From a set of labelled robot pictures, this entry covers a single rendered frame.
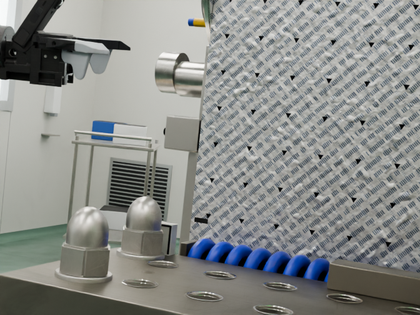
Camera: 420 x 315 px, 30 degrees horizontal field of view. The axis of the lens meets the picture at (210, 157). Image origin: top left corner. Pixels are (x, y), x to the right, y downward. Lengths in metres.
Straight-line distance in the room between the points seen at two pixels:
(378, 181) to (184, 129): 0.21
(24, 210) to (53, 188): 0.41
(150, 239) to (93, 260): 0.10
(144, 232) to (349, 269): 0.15
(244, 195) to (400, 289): 0.16
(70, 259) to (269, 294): 0.13
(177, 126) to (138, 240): 0.18
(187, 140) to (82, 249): 0.26
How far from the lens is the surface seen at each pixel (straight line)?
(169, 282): 0.52
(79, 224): 0.49
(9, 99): 6.22
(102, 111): 7.18
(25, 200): 6.55
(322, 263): 0.59
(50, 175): 6.78
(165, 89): 0.76
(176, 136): 0.73
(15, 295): 0.50
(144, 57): 7.01
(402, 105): 0.60
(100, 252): 0.50
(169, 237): 0.61
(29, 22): 1.29
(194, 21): 0.79
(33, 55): 1.28
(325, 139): 0.61
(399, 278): 0.54
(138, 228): 0.58
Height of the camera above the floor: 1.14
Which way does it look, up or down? 3 degrees down
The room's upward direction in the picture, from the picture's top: 6 degrees clockwise
